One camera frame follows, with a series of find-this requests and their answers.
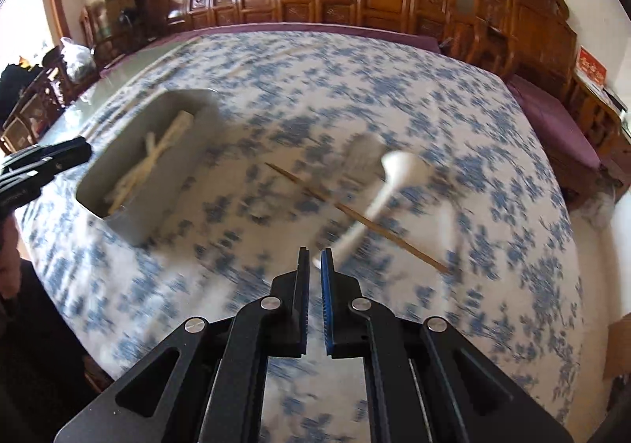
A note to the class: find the purple armchair cushion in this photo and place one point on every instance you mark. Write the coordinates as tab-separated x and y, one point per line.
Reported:
553	125

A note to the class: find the cream plastic ladle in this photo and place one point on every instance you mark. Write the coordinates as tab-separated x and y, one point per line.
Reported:
401	169

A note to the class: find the blue floral tablecloth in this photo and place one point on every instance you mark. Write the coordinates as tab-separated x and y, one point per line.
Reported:
309	237

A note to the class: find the cream plastic spoon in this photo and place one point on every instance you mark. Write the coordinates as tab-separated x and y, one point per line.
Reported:
135	176

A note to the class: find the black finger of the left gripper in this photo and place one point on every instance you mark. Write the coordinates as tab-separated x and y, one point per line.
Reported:
62	156

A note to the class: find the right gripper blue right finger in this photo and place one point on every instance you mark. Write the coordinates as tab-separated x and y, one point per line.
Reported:
426	382

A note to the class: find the dark wooden dining chair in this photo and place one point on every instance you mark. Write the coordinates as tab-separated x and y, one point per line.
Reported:
31	102

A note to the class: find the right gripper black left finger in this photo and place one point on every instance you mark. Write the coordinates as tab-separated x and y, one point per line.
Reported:
205	381

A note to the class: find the carved wooden armchair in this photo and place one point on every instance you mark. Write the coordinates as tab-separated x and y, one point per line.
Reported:
528	38

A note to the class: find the person left hand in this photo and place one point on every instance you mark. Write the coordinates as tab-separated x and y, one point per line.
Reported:
10	260

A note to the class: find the red greeting card box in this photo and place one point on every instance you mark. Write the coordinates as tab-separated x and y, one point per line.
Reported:
590	69

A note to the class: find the purple sofa cushion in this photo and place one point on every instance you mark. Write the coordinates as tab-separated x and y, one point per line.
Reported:
296	31

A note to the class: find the grey fluffy bag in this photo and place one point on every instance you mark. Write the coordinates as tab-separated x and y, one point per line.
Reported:
598	210

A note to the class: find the grey metal tray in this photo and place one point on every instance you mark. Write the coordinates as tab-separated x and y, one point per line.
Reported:
185	123

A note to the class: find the white plastic bag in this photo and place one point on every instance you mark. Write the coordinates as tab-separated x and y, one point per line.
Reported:
78	60

